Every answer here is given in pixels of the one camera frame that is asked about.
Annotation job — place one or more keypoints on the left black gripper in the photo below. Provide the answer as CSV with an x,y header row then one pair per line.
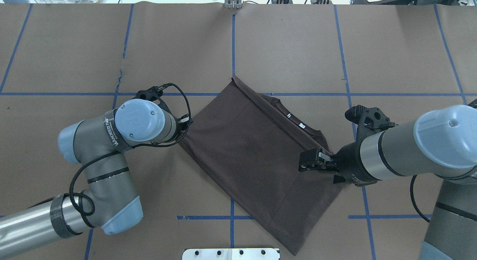
x,y
179,126

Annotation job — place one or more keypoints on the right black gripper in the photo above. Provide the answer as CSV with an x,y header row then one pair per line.
x,y
348,164

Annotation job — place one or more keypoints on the dark brown t-shirt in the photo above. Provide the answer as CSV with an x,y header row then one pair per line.
x,y
250,144

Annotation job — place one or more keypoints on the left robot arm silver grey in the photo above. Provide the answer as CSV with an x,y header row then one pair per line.
x,y
101,193

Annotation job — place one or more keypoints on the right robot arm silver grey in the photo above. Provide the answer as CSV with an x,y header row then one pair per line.
x,y
441,142

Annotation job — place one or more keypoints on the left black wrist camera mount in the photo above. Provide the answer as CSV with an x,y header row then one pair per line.
x,y
154,94

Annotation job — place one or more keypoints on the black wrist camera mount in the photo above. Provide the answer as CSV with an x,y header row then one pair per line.
x,y
369,121
154,94

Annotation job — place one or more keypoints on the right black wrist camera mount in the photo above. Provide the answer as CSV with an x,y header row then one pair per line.
x,y
369,121

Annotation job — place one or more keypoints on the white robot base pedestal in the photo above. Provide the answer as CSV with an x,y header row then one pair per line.
x,y
232,254

